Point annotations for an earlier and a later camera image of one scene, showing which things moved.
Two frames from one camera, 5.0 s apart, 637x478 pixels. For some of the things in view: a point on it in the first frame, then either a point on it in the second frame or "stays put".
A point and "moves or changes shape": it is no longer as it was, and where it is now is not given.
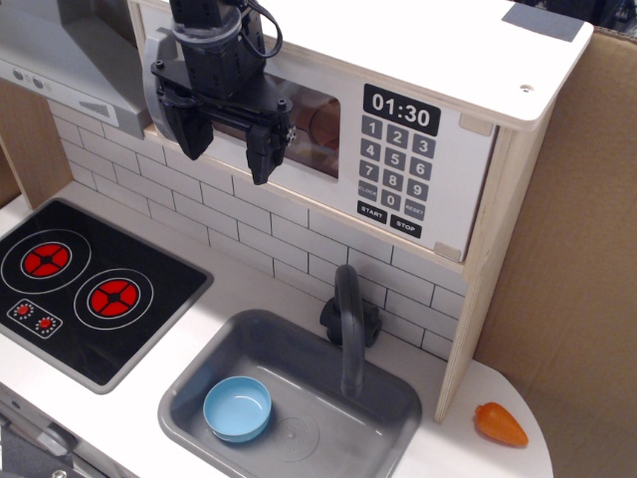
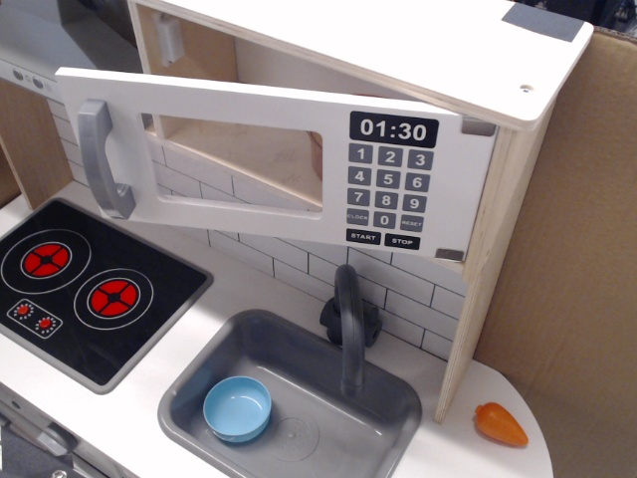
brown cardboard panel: (561, 321) stays put
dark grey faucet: (350, 322) stays put
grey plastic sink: (315, 428) stays put
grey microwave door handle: (161, 47) to (112, 199)
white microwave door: (396, 163) moves or changes shape
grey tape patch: (549, 23) stays put
